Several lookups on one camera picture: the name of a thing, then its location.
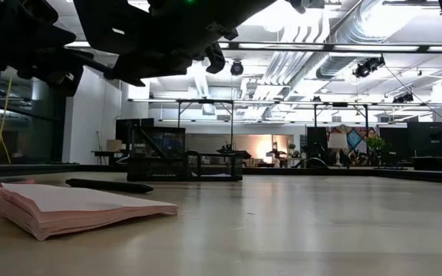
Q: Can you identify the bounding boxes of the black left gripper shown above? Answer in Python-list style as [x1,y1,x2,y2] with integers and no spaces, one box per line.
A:
[0,18,96,97]

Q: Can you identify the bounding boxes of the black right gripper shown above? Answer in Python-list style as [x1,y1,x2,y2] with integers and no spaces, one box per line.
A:
[73,0,279,87]

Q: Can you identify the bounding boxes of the black mesh desk organizer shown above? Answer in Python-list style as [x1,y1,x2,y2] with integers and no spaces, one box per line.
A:
[126,126,244,182]

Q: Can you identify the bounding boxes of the pink sticky note pad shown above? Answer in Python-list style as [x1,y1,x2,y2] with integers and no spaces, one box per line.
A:
[0,182,179,242]

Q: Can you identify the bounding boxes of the black computer monitor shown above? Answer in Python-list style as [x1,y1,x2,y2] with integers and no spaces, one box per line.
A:
[114,117,155,141]
[306,126,328,154]

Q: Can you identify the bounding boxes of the dark background table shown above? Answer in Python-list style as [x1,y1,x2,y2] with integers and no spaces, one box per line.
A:
[91,149,117,166]

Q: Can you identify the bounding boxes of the brown cardboard box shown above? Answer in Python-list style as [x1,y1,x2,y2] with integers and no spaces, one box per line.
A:
[106,139,124,153]

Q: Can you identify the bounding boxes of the black hanging spotlight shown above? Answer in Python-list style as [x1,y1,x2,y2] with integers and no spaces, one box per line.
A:
[392,92,415,104]
[229,59,245,77]
[352,56,386,79]

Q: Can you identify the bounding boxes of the white table lamp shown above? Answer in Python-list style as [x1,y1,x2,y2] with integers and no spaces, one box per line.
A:
[327,132,350,167]

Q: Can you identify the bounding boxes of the green potted plant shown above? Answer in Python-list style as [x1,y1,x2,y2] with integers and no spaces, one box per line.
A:
[366,136,387,166]

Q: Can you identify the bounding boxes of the large black monitor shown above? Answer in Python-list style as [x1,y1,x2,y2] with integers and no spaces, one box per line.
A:
[407,121,442,157]

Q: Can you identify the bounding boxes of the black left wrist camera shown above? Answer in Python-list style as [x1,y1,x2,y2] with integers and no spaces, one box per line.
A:
[0,0,59,24]

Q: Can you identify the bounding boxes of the black background frame stand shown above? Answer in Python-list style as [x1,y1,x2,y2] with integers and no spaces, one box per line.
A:
[174,98,237,153]
[312,101,371,128]

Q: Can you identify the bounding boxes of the black overhead frame bar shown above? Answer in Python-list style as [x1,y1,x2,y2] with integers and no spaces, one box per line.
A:
[65,39,442,54]

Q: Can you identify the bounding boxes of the black aluminium table frame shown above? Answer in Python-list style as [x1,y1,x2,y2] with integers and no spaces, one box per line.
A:
[0,163,442,186]

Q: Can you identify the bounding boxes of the colourful wall painting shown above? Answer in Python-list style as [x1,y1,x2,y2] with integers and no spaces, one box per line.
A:
[326,125,380,155]

